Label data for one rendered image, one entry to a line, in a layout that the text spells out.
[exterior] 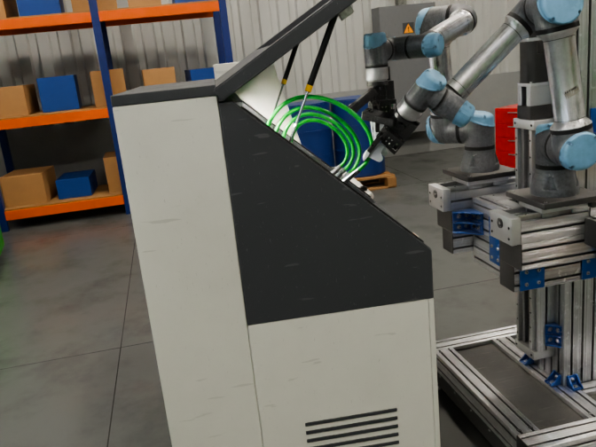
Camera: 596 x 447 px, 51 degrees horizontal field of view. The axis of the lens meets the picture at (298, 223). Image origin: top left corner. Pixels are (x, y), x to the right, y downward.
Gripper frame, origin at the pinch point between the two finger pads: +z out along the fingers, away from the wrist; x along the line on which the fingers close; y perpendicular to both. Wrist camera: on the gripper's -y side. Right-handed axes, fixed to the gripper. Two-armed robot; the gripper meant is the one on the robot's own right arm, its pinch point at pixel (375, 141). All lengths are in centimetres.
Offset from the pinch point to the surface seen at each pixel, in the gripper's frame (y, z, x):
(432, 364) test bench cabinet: 5, 68, -33
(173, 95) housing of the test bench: -63, -24, -33
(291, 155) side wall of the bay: -32.6, -4.0, -33.4
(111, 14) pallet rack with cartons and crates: -151, -91, 502
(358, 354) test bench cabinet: -18, 60, -33
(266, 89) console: -32, -20, 37
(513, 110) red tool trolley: 224, 41, 360
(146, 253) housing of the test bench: -77, 19, -33
